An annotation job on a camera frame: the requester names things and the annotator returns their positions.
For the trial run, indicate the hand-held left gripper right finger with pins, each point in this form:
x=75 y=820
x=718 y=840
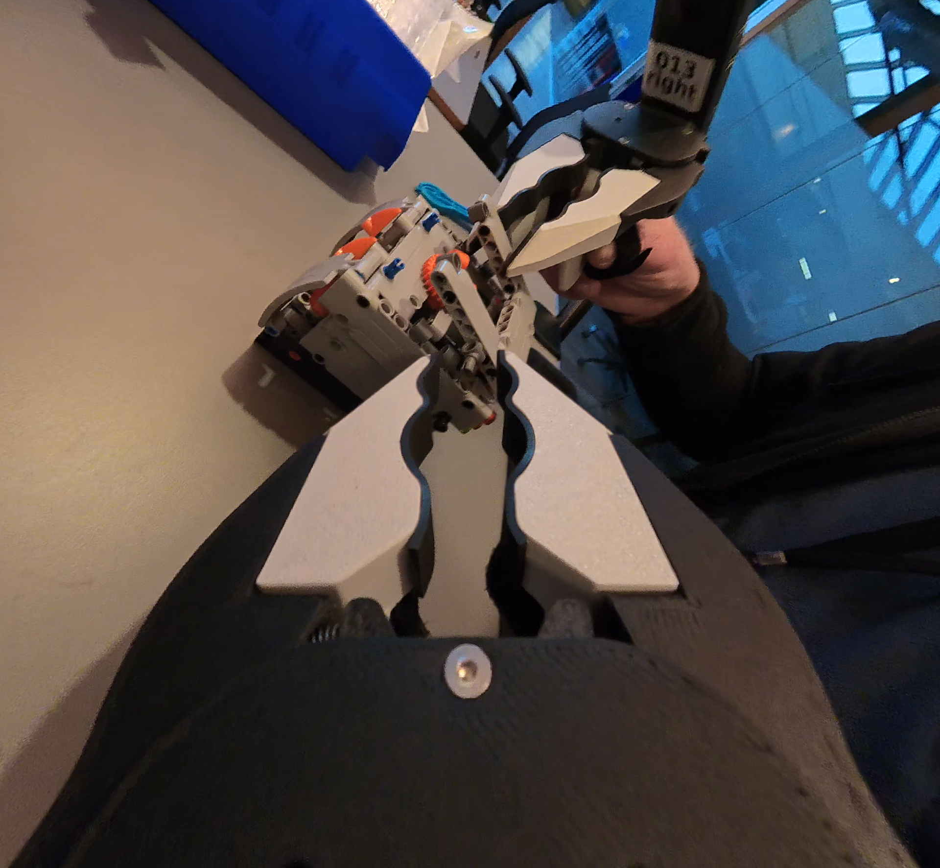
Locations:
x=587 y=508

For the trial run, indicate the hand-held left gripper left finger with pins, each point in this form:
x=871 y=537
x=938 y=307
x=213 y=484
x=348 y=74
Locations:
x=345 y=508

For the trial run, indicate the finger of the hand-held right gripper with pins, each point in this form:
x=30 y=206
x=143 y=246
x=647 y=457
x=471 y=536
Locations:
x=536 y=163
x=595 y=214

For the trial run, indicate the light grey long beam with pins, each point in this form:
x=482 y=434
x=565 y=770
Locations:
x=459 y=324

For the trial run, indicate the toy brick robot model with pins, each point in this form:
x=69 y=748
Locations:
x=374 y=302

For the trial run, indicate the person's right forearm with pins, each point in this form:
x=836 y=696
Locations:
x=734 y=383

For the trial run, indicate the person's right hand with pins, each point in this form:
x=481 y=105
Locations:
x=661 y=288

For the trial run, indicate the black office chair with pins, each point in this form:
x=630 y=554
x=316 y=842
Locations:
x=514 y=111

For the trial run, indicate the teal plastic tool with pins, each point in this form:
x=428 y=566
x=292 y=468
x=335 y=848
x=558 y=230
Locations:
x=440 y=198

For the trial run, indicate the white paper sheet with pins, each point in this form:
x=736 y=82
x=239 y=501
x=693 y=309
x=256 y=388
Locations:
x=455 y=75

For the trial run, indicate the blue storage bin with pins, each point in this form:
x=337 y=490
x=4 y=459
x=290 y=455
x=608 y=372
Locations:
x=257 y=23

